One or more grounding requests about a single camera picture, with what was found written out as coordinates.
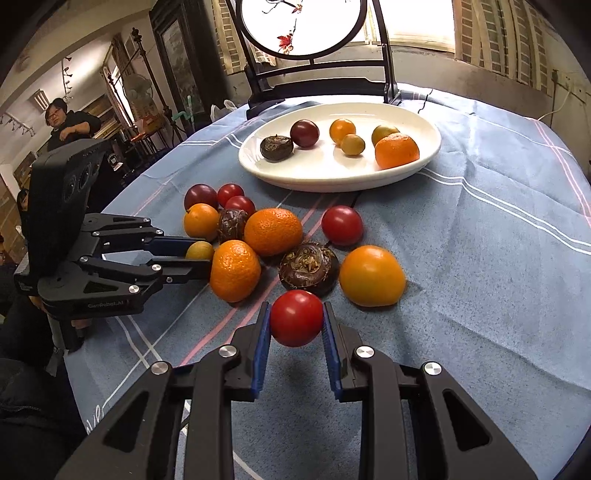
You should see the small yellow longan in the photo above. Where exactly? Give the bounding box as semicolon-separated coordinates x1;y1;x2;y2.
185;241;214;261
341;134;366;157

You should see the dark red plum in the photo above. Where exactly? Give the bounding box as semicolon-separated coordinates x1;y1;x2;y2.
183;184;218;211
290;119;320;149

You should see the dark brown water chestnut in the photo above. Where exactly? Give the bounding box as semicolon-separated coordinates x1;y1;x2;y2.
259;135;294;162
279;242;341;297
217;209;249;244

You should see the small orange tomato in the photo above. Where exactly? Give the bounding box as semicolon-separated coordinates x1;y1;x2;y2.
329;118;356;146

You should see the yellow green tomato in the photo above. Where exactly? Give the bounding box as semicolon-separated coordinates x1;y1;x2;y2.
372;125;400;146

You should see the small orange mandarin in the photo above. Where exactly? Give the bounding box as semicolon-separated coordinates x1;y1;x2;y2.
183;203;219;242

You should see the person in black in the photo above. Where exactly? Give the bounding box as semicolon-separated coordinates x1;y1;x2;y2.
45;98;101;151

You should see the large orange mandarin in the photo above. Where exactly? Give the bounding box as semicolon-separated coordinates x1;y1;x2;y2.
243;208;304;257
209;240;262;303

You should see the red cherry tomato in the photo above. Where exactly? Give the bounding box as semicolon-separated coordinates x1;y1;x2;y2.
217;183;245;208
224;195;256;216

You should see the standing fan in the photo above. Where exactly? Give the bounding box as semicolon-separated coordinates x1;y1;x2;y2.
122;74;153;119

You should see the white plastic bag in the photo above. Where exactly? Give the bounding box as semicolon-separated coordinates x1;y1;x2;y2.
211;99;237;123

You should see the orange yellow tomato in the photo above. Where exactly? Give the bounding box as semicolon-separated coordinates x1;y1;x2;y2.
339;245;406;308

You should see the blue plaid tablecloth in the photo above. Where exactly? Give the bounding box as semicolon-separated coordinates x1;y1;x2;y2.
66;91;590;479

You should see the white ceramic plate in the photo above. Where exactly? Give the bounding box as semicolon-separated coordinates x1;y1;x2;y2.
238;102;442;193

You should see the dark wooden cabinet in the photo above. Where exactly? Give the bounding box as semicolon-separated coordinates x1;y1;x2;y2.
149;0;228;133

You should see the round bird painting screen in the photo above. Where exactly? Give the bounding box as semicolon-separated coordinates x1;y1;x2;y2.
226;0;402;119

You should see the white power cable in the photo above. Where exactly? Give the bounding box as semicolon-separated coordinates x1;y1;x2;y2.
537;78;576;123

